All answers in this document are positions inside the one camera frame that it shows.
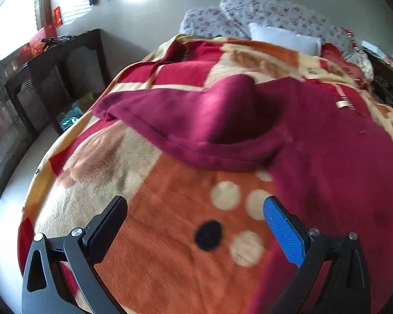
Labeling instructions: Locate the floral quilt pillow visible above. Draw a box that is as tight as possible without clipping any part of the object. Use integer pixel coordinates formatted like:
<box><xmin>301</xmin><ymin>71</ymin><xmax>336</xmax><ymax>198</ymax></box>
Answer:
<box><xmin>179</xmin><ymin>0</ymin><xmax>373</xmax><ymax>82</ymax></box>

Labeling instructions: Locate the orange red patterned blanket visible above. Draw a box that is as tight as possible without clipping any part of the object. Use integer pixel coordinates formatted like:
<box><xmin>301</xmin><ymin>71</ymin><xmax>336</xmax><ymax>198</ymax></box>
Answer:
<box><xmin>18</xmin><ymin>35</ymin><xmax>393</xmax><ymax>313</ymax></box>

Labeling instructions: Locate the dark carved wooden headboard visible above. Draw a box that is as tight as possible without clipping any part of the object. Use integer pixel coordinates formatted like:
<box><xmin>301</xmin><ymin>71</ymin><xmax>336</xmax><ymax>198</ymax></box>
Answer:
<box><xmin>363</xmin><ymin>49</ymin><xmax>393</xmax><ymax>107</ymax></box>

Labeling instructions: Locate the maroon fleece garment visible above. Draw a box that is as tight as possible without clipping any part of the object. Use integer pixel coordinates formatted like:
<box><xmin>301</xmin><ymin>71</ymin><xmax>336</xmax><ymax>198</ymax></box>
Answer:
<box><xmin>93</xmin><ymin>75</ymin><xmax>393</xmax><ymax>313</ymax></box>

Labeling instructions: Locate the red paper wall decoration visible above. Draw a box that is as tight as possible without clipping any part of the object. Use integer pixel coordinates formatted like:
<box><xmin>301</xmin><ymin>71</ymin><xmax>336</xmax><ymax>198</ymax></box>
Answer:
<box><xmin>53</xmin><ymin>6</ymin><xmax>63</xmax><ymax>28</ymax></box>

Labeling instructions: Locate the white pillow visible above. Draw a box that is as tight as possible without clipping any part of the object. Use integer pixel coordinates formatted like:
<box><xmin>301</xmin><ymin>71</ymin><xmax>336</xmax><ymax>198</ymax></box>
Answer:
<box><xmin>248</xmin><ymin>23</ymin><xmax>322</xmax><ymax>56</ymax></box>

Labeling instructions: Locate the red ruffled cushion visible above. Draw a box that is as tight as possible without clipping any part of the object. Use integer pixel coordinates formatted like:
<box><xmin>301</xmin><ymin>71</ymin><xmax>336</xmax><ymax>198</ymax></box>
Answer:
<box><xmin>320</xmin><ymin>43</ymin><xmax>370</xmax><ymax>89</ymax></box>

